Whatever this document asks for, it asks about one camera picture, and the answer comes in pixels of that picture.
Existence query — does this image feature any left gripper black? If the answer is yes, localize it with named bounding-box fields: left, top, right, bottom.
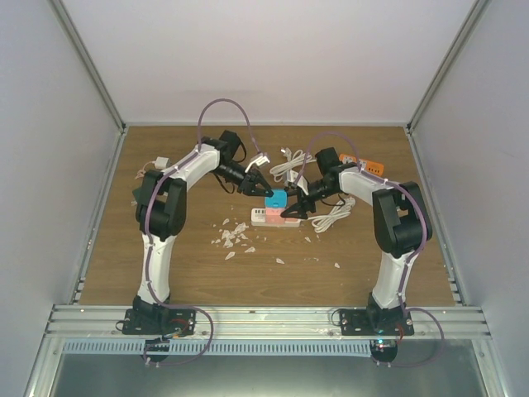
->
left=214, top=161, right=274, bottom=198

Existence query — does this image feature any blue cube plug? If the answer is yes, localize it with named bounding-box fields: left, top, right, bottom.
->
left=264, top=189, right=288, bottom=208

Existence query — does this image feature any pink cube socket adapter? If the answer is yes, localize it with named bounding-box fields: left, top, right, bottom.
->
left=264, top=207, right=284, bottom=225

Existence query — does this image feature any orange power strip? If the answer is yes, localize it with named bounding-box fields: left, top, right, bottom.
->
left=339, top=154, right=384, bottom=176

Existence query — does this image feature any white usb charger plug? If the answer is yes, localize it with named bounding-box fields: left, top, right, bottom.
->
left=154, top=156, right=170, bottom=170

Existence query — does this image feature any white pink power strip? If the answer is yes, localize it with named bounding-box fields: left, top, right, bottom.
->
left=250, top=208, right=301, bottom=227

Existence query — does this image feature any green dragon cube plug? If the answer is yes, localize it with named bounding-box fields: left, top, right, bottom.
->
left=131, top=188, right=141, bottom=206

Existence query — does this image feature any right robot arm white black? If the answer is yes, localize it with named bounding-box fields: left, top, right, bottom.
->
left=282, top=147, right=432, bottom=335

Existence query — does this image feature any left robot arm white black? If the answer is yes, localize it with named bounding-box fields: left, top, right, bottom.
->
left=134, top=131, right=273, bottom=334

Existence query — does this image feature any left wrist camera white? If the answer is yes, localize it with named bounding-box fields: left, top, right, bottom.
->
left=245, top=152, right=270, bottom=174

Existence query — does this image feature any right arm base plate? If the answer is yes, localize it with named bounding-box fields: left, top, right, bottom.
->
left=338, top=308, right=415, bottom=337

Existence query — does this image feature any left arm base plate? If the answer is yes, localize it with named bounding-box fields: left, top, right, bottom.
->
left=116, top=308, right=196, bottom=337

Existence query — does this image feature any aluminium front rail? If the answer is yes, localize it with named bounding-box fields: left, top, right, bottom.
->
left=45, top=305, right=491, bottom=340

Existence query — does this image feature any grey slotted cable duct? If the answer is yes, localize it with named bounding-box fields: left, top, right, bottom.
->
left=63, top=338, right=371, bottom=358

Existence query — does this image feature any right aluminium frame post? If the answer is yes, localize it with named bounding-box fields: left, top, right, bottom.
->
left=405, top=0, right=490, bottom=135

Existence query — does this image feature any aluminium frame post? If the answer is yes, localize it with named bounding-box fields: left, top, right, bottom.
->
left=48, top=0, right=126, bottom=135
left=405, top=0, right=490, bottom=135

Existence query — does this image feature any left aluminium frame post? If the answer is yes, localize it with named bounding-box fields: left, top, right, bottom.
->
left=48, top=0, right=126, bottom=135

